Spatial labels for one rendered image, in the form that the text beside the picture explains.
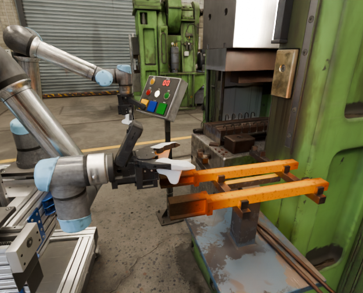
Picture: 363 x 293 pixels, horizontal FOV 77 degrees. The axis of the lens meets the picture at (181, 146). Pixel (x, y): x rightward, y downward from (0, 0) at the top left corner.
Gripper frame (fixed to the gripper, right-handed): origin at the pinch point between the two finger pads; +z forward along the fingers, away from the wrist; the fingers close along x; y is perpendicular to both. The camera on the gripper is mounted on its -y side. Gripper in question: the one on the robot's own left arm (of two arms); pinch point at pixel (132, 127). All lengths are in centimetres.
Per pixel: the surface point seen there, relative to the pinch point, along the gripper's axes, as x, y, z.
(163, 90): -23.7, -19.8, -18.1
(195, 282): 35, -35, 93
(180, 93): -16.6, -30.6, -17.1
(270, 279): 93, -44, 17
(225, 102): 1, -56, -14
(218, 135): 29, -45, -3
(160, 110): -14.5, -17.2, -6.2
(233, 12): 34, -47, -56
